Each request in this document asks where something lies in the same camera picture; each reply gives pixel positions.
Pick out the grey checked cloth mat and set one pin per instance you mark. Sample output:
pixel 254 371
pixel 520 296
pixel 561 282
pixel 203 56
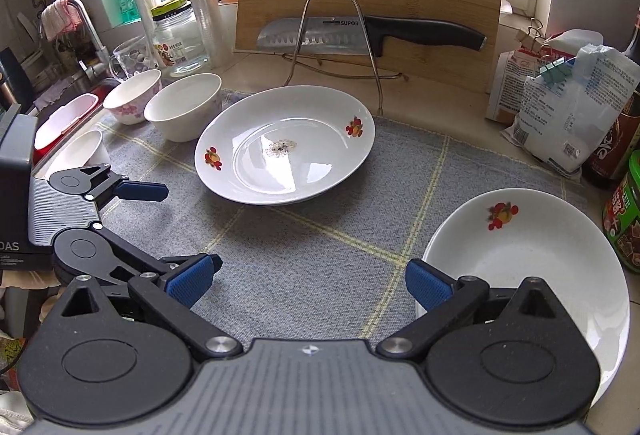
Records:
pixel 325 240

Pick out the red and white colander basket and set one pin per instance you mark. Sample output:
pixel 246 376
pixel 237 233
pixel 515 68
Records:
pixel 60 120

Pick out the large white flower-print plate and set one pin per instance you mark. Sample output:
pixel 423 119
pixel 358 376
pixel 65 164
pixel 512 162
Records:
pixel 525 255

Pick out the steel sink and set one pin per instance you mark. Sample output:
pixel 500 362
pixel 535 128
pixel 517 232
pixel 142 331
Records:
pixel 75 82

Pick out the white bowl faint pink flower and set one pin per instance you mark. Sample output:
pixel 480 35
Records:
pixel 80 150

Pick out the metal binder clip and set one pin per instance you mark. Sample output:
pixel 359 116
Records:
pixel 532 37

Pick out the green-lidded jar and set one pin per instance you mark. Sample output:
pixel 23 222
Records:
pixel 625 225

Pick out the glass jar yellow-green lid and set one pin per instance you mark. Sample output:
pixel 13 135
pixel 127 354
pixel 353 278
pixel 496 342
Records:
pixel 182 45

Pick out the pink cloth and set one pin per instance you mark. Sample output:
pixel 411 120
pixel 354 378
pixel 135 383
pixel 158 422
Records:
pixel 60 17

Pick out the clear glass mug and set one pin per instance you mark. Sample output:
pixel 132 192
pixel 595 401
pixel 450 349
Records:
pixel 130 57

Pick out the white bowl many pink flowers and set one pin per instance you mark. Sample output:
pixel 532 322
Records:
pixel 132 90

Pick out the dark soy sauce bottle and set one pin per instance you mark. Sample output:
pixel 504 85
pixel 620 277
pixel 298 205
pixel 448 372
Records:
pixel 615 150

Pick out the green binder clip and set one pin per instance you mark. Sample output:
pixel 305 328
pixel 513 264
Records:
pixel 555 72

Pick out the cling film roll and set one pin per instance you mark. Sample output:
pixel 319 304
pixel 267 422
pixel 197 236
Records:
pixel 142 5

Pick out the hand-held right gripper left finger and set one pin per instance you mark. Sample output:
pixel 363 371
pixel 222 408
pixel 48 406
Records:
pixel 190 280

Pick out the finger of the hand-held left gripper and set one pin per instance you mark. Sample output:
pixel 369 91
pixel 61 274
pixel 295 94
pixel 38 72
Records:
pixel 135 255
pixel 142 191

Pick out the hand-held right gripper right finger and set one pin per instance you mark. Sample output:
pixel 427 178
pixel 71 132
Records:
pixel 427 285

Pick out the metal faucet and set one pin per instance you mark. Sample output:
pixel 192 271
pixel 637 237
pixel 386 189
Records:
pixel 95 45

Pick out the white printed plastic bag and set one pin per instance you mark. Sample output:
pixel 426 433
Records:
pixel 575 115

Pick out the white plate with stained centre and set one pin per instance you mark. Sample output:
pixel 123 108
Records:
pixel 310 175

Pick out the white and red food bag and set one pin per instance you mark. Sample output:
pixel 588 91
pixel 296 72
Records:
pixel 510 80

